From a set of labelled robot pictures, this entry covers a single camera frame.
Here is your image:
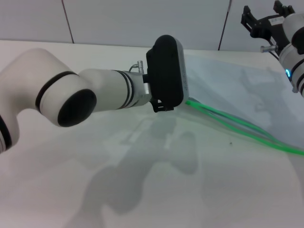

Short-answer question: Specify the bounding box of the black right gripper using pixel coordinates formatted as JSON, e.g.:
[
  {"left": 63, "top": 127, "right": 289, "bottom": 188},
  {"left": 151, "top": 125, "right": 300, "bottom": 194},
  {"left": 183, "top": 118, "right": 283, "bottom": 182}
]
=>
[{"left": 240, "top": 0, "right": 295, "bottom": 50}]

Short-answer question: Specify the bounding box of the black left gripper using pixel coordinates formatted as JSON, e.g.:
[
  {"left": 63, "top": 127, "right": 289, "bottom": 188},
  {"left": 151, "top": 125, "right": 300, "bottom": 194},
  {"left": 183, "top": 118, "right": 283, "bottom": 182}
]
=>
[{"left": 149, "top": 99, "right": 176, "bottom": 114}]

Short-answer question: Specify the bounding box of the clear green-zipper document bag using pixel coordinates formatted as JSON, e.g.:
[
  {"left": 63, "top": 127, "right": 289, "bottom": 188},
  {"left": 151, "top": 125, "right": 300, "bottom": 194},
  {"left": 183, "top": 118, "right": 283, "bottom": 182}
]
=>
[{"left": 182, "top": 53, "right": 304, "bottom": 156}]

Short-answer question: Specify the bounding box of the right arm metal plug cable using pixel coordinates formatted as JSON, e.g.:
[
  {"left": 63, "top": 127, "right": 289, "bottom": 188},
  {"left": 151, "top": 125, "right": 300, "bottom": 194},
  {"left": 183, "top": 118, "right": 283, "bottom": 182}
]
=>
[{"left": 260, "top": 45, "right": 282, "bottom": 59}]

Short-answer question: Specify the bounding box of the arm metal plug cable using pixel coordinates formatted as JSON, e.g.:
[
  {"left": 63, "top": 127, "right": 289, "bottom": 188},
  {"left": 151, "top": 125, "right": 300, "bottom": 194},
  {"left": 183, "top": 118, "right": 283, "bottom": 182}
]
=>
[
  {"left": 260, "top": 45, "right": 282, "bottom": 59},
  {"left": 129, "top": 60, "right": 146, "bottom": 75}
]

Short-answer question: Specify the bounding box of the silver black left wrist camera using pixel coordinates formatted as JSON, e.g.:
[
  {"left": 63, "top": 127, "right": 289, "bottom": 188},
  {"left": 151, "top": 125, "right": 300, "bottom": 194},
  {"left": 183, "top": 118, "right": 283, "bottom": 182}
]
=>
[{"left": 145, "top": 35, "right": 190, "bottom": 112}]

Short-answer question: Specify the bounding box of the left arm metal plug cable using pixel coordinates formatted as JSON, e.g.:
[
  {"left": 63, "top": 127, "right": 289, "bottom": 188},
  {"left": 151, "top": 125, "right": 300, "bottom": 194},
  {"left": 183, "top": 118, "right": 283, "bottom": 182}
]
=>
[{"left": 129, "top": 60, "right": 146, "bottom": 75}]

